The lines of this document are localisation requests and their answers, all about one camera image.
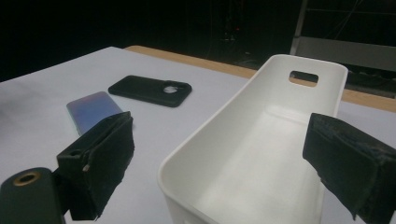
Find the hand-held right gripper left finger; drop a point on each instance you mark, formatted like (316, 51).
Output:
(102, 161)

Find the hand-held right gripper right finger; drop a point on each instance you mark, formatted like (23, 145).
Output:
(351, 161)

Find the blue smartphone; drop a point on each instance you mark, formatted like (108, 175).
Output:
(91, 109)

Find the black phone case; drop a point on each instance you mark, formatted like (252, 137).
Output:
(143, 88)

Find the white plastic bin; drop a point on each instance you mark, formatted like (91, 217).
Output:
(249, 155)

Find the white table mat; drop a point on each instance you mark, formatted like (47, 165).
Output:
(46, 109)

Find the white metal stand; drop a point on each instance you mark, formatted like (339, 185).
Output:
(342, 53)

